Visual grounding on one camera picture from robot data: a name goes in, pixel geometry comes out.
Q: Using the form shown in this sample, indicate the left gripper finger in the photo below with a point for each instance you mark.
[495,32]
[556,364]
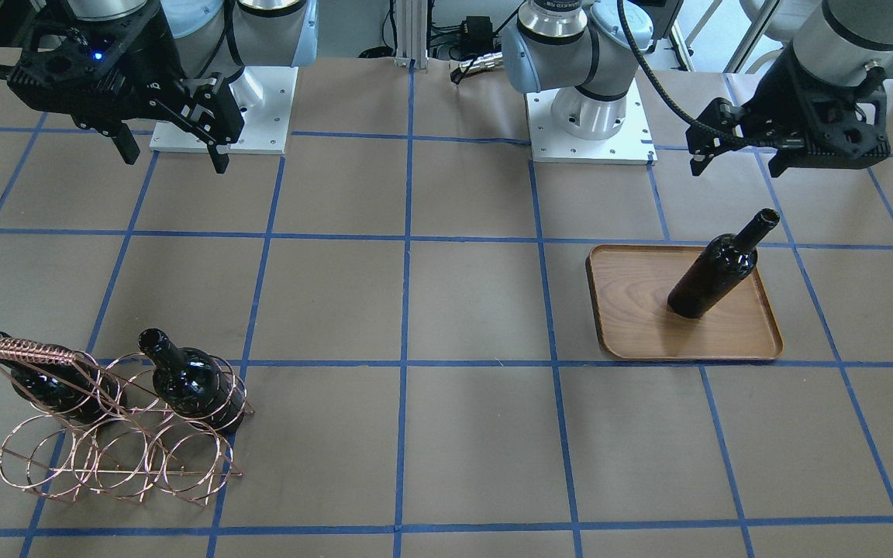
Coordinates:
[784,160]
[703,152]

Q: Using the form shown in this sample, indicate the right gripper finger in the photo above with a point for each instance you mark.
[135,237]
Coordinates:
[125,143]
[218,150]

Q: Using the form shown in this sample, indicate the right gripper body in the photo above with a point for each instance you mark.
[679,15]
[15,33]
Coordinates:
[153,56]

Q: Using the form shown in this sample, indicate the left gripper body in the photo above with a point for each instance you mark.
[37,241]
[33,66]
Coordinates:
[774,91]

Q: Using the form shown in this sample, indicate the dark wine bottle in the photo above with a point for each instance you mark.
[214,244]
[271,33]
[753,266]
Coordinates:
[59,381]
[193,384]
[724,263]

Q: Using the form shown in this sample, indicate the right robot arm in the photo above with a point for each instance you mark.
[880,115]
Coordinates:
[226,36]

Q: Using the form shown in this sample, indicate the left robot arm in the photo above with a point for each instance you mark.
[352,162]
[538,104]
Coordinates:
[599,48]

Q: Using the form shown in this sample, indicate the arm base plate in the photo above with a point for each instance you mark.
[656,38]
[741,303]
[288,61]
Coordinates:
[566,126]
[265,96]

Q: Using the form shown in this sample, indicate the aluminium frame post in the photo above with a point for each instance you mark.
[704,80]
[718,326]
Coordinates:
[411,27]

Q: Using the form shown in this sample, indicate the copper wire bottle basket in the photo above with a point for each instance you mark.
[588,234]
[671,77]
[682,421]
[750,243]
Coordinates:
[143,449]

